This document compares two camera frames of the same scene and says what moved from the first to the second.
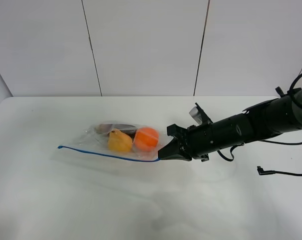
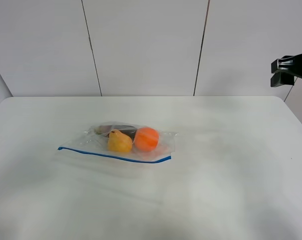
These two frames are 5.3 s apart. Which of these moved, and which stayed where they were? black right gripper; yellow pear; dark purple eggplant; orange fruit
Moved: black right gripper
Stayed: dark purple eggplant; yellow pear; orange fruit
